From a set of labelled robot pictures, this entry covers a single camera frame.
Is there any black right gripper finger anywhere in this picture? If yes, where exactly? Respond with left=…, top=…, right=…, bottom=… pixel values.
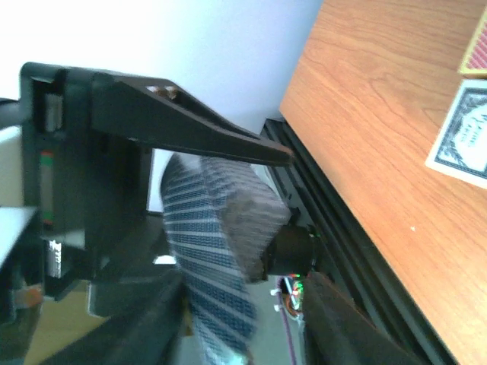
left=303, top=271, right=421, bottom=364

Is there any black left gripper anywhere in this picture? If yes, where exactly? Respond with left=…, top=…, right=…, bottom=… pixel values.
left=20, top=62, right=152, bottom=316

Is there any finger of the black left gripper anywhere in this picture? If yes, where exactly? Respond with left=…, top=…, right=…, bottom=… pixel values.
left=43, top=270, right=185, bottom=365
left=91, top=72, right=293, bottom=166

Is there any blue backed card deck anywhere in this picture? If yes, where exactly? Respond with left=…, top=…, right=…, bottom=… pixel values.
left=161, top=153, right=290, bottom=364

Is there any blue club special card box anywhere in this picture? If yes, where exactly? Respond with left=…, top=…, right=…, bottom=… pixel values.
left=425, top=79, right=486, bottom=189

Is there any yellow ace card box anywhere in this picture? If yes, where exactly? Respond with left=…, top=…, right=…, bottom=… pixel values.
left=457, top=9, right=487, bottom=79

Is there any black front frame rail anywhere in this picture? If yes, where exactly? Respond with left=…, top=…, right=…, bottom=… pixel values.
left=262, top=119, right=456, bottom=364

